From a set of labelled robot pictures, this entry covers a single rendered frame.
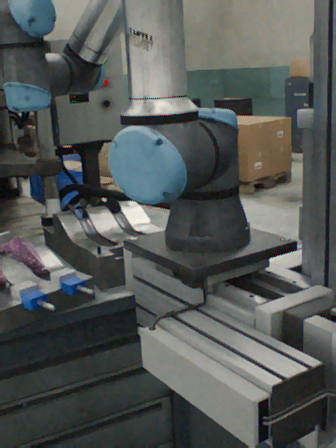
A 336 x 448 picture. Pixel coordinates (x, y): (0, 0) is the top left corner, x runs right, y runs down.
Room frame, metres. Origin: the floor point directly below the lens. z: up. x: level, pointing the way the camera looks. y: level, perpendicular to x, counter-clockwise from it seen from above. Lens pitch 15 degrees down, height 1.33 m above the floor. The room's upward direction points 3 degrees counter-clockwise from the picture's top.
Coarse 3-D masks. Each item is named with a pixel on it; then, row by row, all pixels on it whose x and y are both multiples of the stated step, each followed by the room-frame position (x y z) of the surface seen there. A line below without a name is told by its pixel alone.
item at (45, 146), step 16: (0, 64) 2.70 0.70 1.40; (0, 80) 2.69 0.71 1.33; (0, 112) 2.69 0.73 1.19; (48, 112) 2.09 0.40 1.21; (0, 128) 2.69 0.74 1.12; (48, 128) 2.09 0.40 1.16; (48, 144) 2.08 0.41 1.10; (48, 176) 2.08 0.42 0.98; (16, 192) 2.68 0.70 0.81; (48, 192) 2.08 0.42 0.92; (48, 208) 2.08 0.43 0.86; (48, 224) 2.07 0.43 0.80
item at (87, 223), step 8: (80, 200) 1.73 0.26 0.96; (96, 200) 1.76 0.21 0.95; (112, 200) 1.77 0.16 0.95; (72, 208) 1.71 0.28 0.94; (112, 208) 1.77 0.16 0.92; (120, 208) 1.73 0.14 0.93; (88, 216) 1.67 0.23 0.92; (120, 216) 1.70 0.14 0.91; (88, 224) 1.64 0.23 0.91; (120, 224) 1.66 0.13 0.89; (128, 224) 1.67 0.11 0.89; (88, 232) 1.61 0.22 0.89; (96, 232) 1.61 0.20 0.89; (128, 232) 1.63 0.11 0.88; (136, 232) 1.62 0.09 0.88; (144, 232) 1.59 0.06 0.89; (96, 240) 1.56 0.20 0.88; (104, 240) 1.55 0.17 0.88
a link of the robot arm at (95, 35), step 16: (96, 0) 1.03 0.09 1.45; (112, 0) 1.02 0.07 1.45; (96, 16) 1.03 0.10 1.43; (112, 16) 1.03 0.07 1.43; (80, 32) 1.05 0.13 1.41; (96, 32) 1.04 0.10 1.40; (112, 32) 1.04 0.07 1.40; (64, 48) 1.08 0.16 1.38; (80, 48) 1.06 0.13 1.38; (96, 48) 1.05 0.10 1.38; (112, 48) 1.08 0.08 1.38; (80, 64) 1.06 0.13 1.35; (96, 64) 1.07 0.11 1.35; (80, 80) 1.07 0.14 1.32; (96, 80) 1.11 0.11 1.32
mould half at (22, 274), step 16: (0, 240) 1.57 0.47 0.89; (0, 256) 1.41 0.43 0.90; (48, 256) 1.43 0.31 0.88; (16, 272) 1.35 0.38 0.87; (48, 288) 1.26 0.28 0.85; (0, 304) 1.18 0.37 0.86; (16, 304) 1.18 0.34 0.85; (64, 304) 1.26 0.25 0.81; (0, 320) 1.15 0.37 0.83; (16, 320) 1.17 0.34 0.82; (32, 320) 1.20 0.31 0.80
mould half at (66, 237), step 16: (96, 208) 1.72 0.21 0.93; (128, 208) 1.73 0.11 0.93; (64, 224) 1.62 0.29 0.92; (80, 224) 1.63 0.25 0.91; (96, 224) 1.64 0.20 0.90; (112, 224) 1.65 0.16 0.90; (144, 224) 1.67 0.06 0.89; (48, 240) 1.78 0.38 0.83; (64, 240) 1.62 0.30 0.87; (80, 240) 1.56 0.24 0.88; (112, 240) 1.53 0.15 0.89; (64, 256) 1.63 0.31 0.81; (80, 256) 1.50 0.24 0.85; (96, 256) 1.38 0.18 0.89; (112, 256) 1.39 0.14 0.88; (80, 272) 1.51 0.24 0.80; (96, 272) 1.39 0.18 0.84; (112, 272) 1.39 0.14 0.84
